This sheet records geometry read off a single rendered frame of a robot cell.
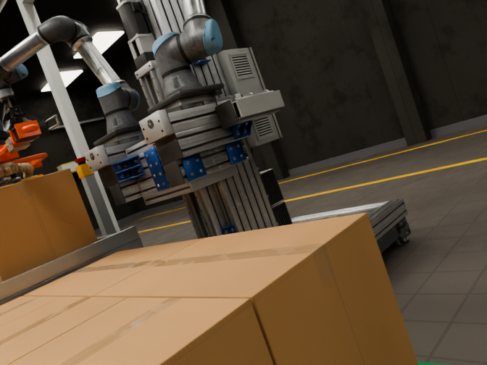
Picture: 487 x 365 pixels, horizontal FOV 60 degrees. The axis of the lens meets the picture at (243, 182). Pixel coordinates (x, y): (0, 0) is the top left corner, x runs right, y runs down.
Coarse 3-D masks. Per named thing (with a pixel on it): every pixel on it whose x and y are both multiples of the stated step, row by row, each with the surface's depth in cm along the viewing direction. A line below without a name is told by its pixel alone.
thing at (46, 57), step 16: (32, 16) 469; (32, 32) 469; (48, 48) 475; (48, 64) 471; (48, 80) 477; (64, 96) 477; (64, 112) 474; (80, 128) 483; (80, 144) 479; (96, 176) 485
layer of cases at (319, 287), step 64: (128, 256) 154; (192, 256) 113; (256, 256) 90; (320, 256) 80; (0, 320) 120; (64, 320) 94; (128, 320) 77; (192, 320) 66; (256, 320) 66; (320, 320) 77; (384, 320) 91
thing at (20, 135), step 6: (36, 120) 147; (18, 126) 142; (24, 126) 144; (12, 132) 148; (18, 132) 142; (30, 132) 145; (36, 132) 146; (12, 138) 148; (18, 138) 145; (24, 138) 145; (30, 138) 149
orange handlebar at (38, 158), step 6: (30, 126) 143; (36, 126) 145; (24, 132) 143; (0, 150) 166; (6, 150) 162; (30, 156) 207; (36, 156) 209; (42, 156) 211; (18, 162) 203; (24, 162) 206; (36, 162) 222
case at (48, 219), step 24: (0, 192) 166; (24, 192) 171; (48, 192) 177; (72, 192) 184; (0, 216) 164; (24, 216) 170; (48, 216) 176; (72, 216) 182; (0, 240) 163; (24, 240) 168; (48, 240) 174; (72, 240) 180; (96, 240) 187; (0, 264) 161; (24, 264) 166
